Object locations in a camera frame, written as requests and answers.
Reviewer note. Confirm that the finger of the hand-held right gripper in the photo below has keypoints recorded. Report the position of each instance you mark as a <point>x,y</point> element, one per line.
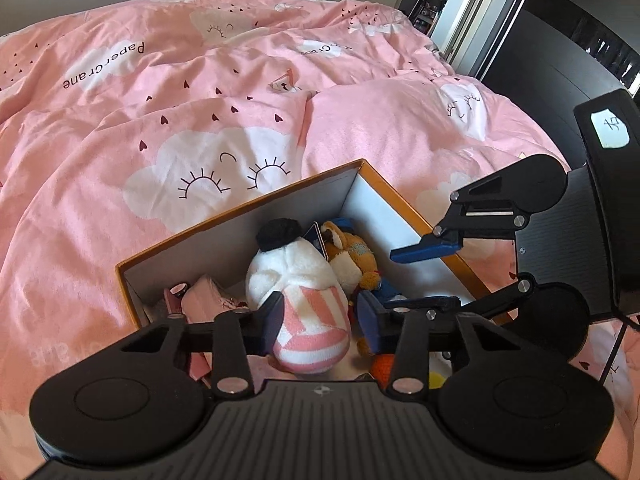
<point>430,303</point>
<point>420,251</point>

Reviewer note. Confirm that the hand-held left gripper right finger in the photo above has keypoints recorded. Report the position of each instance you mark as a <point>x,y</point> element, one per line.
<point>370,325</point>

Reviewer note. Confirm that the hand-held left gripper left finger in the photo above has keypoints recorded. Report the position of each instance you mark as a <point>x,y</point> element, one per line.
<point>274,317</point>

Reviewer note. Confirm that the white panda plush striped pink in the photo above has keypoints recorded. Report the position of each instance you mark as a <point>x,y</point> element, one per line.
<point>300,275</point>

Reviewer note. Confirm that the orange cardboard box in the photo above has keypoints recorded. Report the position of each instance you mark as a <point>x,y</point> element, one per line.
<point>225,245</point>

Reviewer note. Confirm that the orange crochet toy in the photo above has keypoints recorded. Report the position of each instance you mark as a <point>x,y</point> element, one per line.
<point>386,370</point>

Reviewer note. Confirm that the orange bear plush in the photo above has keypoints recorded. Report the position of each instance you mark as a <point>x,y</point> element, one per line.
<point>352,260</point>

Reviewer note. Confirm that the yellow small toy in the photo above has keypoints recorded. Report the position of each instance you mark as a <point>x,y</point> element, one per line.
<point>437,381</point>

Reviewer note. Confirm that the blue card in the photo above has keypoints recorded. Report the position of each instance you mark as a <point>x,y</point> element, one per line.
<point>317,241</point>

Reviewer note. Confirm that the maroon small device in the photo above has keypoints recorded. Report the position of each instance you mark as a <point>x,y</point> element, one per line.
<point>176,300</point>

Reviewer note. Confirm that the black wardrobe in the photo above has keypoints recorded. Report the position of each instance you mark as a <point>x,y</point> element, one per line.
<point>565,45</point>

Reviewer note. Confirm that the pink printed duvet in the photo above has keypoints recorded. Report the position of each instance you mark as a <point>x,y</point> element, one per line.
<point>150,135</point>

